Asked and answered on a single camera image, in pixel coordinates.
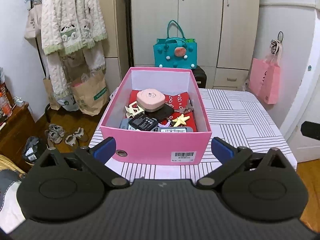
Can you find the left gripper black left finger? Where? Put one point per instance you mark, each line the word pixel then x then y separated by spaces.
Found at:
pixel 68 186

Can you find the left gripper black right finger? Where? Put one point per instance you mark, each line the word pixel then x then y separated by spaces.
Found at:
pixel 257 186

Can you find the black rectangular phone battery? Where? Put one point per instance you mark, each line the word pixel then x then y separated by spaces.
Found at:
pixel 143 123

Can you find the pink cardboard storage box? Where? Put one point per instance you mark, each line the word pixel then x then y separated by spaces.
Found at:
pixel 157 148

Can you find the white plastic hair clip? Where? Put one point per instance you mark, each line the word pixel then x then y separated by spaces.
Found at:
pixel 133 110

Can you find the yellow starfish hair clip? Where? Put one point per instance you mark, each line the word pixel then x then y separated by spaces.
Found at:
pixel 180 120

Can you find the silver keys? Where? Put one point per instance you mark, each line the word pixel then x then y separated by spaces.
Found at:
pixel 187 109

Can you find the purple starfish hair clip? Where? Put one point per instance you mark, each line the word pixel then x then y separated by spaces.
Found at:
pixel 167 124

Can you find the pink rounded metal tin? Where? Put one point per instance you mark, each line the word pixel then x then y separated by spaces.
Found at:
pixel 150 100

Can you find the black power bank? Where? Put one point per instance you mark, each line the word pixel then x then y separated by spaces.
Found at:
pixel 161 113

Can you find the grey sneaker pair right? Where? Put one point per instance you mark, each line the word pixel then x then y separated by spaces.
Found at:
pixel 73 139

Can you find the grey sneaker pair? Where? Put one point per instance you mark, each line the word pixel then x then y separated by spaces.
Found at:
pixel 54 134
pixel 73 139

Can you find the grey sneaker pair left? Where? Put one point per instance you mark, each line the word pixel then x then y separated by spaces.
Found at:
pixel 54 134

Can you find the striped white tablecloth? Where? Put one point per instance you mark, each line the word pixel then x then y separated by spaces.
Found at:
pixel 236 117

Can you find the dark wooden side cabinet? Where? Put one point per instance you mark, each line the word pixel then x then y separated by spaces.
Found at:
pixel 18 128

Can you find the brown paper shopping bag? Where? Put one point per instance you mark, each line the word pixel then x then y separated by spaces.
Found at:
pixel 91 92

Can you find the pink paper shopping bag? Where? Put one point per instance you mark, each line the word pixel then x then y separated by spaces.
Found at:
pixel 264 80

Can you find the red printed glasses cloth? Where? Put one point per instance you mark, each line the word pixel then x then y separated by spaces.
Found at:
pixel 178 101

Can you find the black hard suitcase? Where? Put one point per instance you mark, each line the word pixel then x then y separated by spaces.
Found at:
pixel 200 77

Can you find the teal felt handbag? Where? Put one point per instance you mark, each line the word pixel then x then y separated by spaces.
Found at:
pixel 175 52

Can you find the cream knitted hanging cardigan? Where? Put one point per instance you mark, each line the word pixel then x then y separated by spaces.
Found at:
pixel 71 27

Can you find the beige wardrobe cabinet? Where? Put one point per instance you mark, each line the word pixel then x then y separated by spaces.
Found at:
pixel 225 32

